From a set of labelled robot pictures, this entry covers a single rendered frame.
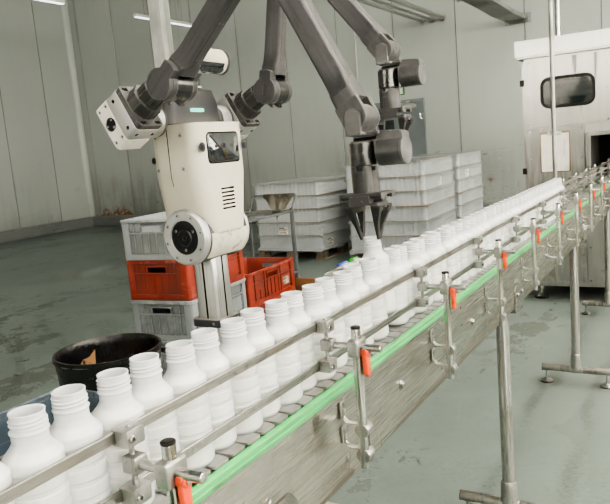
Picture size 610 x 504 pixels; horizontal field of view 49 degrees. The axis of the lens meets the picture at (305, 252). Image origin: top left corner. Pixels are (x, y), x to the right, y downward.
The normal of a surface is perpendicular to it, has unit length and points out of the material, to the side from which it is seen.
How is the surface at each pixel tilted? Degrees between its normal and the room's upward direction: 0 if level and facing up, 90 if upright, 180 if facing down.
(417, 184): 90
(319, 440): 90
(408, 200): 90
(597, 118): 90
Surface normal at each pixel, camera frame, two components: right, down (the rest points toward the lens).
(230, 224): 0.86, 0.00
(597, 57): -0.51, 0.18
